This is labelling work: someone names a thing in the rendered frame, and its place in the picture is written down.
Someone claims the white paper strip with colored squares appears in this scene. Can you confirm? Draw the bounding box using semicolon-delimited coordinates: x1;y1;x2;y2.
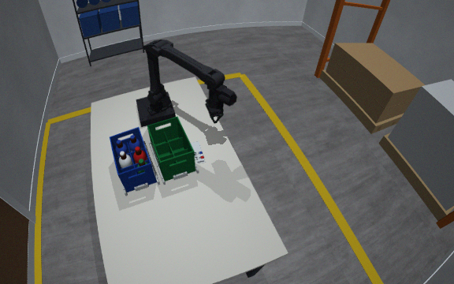
191;141;206;164

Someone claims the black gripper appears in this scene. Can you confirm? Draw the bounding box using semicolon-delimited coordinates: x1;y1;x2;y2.
205;98;224;124

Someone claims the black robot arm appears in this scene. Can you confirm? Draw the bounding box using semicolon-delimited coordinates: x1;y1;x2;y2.
143;39;236;116

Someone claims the blue crate with dividers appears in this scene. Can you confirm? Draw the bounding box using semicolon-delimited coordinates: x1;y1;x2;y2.
111;132;157;192

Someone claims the green plastic crate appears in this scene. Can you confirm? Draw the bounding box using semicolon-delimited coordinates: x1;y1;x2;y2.
149;121;195;181

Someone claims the white bottle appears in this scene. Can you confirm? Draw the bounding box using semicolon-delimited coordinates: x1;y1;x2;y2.
119;151;133;169

